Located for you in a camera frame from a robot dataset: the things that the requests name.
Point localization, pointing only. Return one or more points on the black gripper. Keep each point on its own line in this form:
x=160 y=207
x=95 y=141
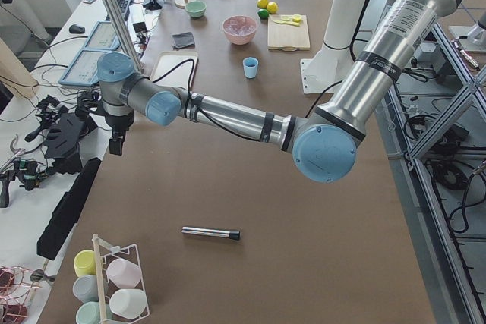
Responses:
x=115 y=122

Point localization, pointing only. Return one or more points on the steel muddler black tip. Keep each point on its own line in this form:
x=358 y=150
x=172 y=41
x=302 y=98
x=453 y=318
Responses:
x=211 y=232

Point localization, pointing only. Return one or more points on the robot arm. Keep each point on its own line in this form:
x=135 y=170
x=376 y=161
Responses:
x=324 y=143

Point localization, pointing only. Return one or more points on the yellow cup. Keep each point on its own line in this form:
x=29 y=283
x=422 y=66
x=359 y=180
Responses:
x=84 y=263

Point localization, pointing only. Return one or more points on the pink cup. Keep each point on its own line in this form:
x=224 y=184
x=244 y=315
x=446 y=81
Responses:
x=123 y=273

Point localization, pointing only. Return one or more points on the grey cup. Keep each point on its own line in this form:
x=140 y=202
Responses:
x=85 y=288

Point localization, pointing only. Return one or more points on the light blue cup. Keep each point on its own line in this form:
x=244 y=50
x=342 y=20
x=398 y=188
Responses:
x=250 y=66

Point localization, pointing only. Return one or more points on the white cup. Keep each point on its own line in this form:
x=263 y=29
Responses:
x=128 y=303

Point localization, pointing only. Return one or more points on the mint green cup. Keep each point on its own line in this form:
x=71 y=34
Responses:
x=88 y=313

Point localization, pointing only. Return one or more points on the clear ice cubes pile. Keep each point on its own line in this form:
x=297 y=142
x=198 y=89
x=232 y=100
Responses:
x=239 y=26

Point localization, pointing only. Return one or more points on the teach pendant near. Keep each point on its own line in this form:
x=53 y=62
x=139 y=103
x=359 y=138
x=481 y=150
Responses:
x=82 y=71

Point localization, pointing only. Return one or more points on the teach pendant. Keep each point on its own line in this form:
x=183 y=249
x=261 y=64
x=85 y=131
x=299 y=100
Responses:
x=82 y=71
x=102 y=37

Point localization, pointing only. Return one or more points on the black long bar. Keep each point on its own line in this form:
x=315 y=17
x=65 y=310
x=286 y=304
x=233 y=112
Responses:
x=67 y=212

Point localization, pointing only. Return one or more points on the cream rabbit tray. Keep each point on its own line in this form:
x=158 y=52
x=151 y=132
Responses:
x=174 y=68

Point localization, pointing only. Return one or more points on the teach pendant far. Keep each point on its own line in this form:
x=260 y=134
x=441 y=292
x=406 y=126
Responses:
x=102 y=37

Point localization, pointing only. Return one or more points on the black computer mouse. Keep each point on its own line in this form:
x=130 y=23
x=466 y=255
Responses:
x=76 y=29

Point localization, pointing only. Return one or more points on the grey folded cloth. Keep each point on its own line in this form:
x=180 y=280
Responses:
x=183 y=40

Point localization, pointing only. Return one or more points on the black keyboard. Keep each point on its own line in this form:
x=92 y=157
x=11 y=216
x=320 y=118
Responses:
x=123 y=0

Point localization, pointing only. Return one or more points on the green ceramic bowl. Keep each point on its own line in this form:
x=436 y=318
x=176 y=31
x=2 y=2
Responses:
x=196 y=9

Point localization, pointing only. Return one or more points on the pink bowl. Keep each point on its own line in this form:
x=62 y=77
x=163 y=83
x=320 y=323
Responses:
x=239 y=40

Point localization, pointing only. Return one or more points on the green lime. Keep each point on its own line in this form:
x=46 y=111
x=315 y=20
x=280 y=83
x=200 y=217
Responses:
x=263 y=13

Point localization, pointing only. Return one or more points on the bamboo cutting board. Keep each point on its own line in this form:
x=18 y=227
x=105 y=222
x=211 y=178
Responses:
x=286 y=37

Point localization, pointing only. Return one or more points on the yellow lemon upper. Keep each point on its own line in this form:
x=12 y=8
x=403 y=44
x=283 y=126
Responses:
x=262 y=4

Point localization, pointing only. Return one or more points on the yellow lemon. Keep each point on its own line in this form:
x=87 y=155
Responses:
x=262 y=4
x=272 y=7

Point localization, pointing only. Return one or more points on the yellow lemon lower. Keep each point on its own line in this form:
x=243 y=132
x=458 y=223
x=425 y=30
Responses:
x=272 y=7

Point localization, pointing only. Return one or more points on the yellow plastic knife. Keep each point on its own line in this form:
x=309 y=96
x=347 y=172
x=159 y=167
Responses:
x=287 y=22

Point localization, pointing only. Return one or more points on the lemon half lower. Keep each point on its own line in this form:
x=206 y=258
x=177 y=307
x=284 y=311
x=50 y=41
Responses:
x=296 y=18

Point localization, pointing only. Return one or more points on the white wire cup rack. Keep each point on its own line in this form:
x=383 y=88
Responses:
x=104 y=254

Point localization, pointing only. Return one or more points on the aluminium frame post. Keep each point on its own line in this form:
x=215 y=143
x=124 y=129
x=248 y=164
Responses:
x=121 y=31

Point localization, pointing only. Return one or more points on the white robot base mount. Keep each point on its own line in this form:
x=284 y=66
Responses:
x=334 y=35

